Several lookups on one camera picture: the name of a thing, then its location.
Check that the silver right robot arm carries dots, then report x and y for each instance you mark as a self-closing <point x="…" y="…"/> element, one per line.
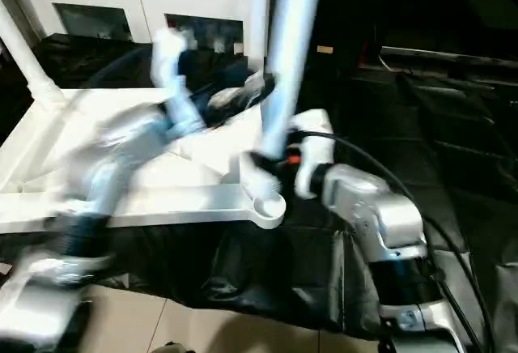
<point x="380" y="223"/>

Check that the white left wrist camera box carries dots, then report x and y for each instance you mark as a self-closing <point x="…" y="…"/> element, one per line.
<point x="170" y="61"/>

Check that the white plastic table leg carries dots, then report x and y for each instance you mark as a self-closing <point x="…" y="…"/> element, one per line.
<point x="28" y="61"/>
<point x="258" y="13"/>
<point x="289" y="45"/>

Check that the black flat bar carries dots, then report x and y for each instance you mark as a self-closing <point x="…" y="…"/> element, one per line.
<point x="453" y="55"/>

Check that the white plastic table top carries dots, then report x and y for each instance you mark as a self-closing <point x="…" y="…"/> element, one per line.
<point x="48" y="150"/>

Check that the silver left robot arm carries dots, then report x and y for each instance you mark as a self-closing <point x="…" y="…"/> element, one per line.
<point x="105" y="167"/>

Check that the black plastic table mat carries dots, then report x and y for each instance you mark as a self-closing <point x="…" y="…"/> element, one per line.
<point x="453" y="126"/>

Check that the small tan tag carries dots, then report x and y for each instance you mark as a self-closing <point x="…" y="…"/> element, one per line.
<point x="325" y="49"/>

